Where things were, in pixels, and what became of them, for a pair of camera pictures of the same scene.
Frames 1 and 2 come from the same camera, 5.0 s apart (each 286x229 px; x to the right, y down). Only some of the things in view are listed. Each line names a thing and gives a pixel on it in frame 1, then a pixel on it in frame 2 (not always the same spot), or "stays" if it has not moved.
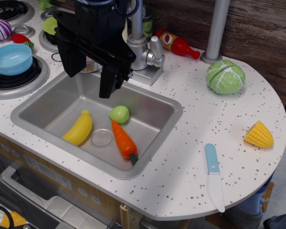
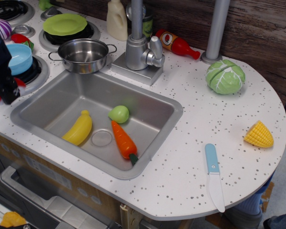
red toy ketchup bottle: (176, 44) stays
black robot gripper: (94, 31) to (0, 58)
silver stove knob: (24, 29) stays
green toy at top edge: (44, 5) stays
